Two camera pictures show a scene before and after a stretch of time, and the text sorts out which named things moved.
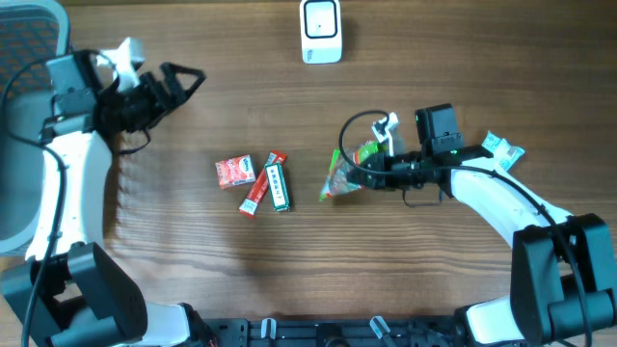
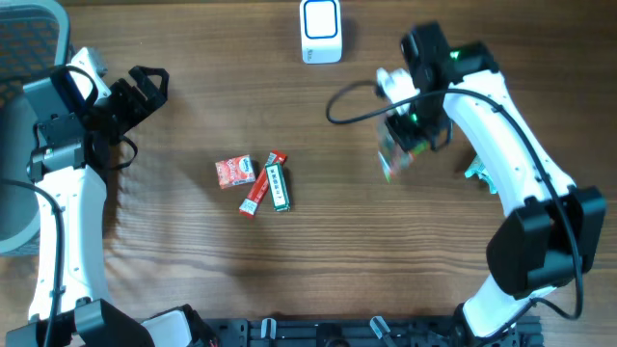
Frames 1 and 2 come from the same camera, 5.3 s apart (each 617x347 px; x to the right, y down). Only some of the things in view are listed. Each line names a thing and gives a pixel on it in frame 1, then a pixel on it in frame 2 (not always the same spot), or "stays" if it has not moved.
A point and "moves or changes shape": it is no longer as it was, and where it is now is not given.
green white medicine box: [278, 187] stays
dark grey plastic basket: [32, 35] stays
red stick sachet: [249, 206] stays
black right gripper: [371, 169] → [405, 133]
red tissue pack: [235, 172] stays
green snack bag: [343, 164] moves or changes shape
